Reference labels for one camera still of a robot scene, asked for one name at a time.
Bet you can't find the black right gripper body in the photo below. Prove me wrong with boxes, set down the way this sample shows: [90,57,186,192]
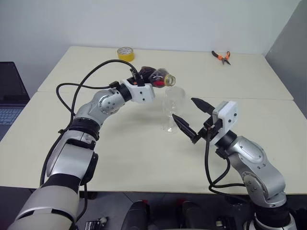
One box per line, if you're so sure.
[197,115,223,142]

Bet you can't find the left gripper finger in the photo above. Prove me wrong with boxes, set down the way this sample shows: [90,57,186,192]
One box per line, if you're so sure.
[133,70,145,83]

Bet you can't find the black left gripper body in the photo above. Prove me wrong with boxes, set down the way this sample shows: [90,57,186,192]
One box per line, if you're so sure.
[126,76,144,86]

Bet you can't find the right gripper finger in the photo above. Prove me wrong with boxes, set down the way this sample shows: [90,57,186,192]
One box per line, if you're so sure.
[172,114,200,145]
[190,97,214,114]

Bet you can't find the small bottle with dark liquid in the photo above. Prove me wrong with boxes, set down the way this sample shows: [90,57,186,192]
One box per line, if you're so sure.
[140,66,177,89]

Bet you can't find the clear plastic cup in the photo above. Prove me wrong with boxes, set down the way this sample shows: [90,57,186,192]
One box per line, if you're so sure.
[160,86,188,135]

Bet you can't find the yellow tape roll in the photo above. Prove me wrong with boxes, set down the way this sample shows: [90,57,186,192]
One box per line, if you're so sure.
[117,46,136,63]

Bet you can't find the orange and black pliers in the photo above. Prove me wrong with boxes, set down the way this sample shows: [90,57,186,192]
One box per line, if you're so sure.
[211,50,232,66]

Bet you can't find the dark rounded shape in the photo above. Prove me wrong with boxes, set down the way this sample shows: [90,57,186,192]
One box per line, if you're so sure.
[177,198,217,230]
[123,200,151,230]

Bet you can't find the dark laptop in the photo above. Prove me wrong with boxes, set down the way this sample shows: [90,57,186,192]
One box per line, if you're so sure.
[0,61,31,142]

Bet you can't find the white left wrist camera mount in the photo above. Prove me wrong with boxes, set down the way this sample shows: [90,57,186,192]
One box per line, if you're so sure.
[120,79,155,104]

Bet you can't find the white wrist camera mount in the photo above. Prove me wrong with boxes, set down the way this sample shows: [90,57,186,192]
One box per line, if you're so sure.
[212,101,239,148]
[120,79,155,104]

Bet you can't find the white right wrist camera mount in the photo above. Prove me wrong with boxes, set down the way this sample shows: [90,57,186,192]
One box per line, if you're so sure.
[212,101,239,148]

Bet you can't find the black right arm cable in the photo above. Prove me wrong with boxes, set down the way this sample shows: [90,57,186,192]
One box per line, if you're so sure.
[204,130,244,196]

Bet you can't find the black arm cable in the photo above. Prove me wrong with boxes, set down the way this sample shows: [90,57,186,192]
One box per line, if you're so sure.
[204,130,244,196]
[39,59,142,218]

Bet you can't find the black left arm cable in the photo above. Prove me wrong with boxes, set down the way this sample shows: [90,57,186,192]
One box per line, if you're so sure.
[39,59,142,218]

